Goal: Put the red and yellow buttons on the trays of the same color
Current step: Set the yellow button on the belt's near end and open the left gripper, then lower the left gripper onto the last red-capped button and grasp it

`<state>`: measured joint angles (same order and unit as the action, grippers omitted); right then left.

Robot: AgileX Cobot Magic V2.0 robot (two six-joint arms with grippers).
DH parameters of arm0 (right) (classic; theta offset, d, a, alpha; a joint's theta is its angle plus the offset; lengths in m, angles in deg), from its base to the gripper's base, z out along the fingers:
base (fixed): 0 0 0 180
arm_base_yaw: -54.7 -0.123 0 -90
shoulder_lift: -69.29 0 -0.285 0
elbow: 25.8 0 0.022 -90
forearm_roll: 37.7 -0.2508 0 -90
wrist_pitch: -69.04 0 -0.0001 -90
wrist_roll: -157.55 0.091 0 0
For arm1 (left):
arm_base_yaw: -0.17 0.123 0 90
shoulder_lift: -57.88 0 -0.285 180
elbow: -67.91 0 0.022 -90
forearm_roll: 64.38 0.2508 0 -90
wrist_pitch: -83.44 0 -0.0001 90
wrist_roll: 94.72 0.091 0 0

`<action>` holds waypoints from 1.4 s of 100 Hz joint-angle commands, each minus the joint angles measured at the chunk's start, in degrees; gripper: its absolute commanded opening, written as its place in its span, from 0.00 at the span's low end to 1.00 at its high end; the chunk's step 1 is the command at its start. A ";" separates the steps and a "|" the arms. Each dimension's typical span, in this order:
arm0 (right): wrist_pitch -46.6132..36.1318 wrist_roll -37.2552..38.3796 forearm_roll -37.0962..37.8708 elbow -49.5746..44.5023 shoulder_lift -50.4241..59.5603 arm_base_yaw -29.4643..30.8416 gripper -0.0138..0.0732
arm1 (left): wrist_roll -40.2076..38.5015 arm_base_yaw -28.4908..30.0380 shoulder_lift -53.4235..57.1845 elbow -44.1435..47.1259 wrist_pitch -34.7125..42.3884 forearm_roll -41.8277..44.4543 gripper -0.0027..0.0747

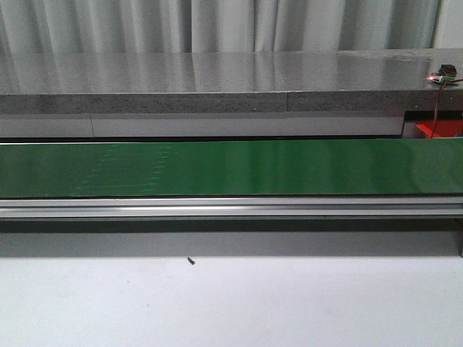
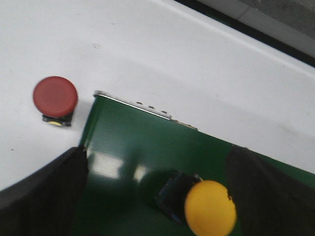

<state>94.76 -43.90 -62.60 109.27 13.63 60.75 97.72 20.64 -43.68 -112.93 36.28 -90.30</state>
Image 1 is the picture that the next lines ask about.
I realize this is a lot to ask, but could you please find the small black sensor box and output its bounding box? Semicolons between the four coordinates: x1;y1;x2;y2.
438;64;457;77

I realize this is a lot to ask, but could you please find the grey pleated curtain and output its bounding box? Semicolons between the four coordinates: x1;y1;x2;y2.
1;0;441;53

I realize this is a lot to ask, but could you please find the small green circuit board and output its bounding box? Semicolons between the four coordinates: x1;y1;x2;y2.
426;72;462;85

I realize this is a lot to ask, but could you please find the red black wire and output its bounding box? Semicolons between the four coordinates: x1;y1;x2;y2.
430;80;463;139

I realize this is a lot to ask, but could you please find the green conveyor belt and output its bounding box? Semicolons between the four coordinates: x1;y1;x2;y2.
1;138;462;198

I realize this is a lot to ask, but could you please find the red plastic tray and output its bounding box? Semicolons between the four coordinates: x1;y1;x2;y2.
416;119;462;138

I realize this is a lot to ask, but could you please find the aluminium conveyor frame rail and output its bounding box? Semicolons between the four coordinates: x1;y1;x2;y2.
1;196;462;218

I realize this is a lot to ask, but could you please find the grey stone counter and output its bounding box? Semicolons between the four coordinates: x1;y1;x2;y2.
1;48;462;114

